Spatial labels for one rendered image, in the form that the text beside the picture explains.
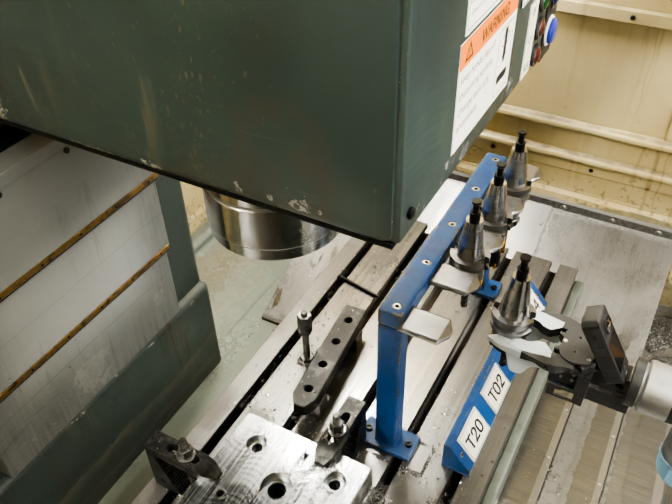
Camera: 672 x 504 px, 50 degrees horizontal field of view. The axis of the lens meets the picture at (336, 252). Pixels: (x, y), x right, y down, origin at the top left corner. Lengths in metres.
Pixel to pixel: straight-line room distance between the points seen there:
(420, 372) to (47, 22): 0.94
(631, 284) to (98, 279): 1.20
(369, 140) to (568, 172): 1.34
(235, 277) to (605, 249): 1.00
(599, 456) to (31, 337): 1.07
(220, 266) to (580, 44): 1.13
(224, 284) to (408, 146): 1.55
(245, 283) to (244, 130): 1.46
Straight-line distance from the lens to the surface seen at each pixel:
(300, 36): 0.53
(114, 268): 1.32
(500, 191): 1.18
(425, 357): 1.41
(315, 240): 0.77
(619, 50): 1.69
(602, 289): 1.81
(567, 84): 1.75
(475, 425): 1.27
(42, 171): 1.14
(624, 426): 1.64
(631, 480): 1.55
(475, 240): 1.11
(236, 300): 2.00
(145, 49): 0.64
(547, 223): 1.89
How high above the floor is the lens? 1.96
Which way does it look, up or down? 40 degrees down
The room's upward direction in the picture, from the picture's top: 2 degrees counter-clockwise
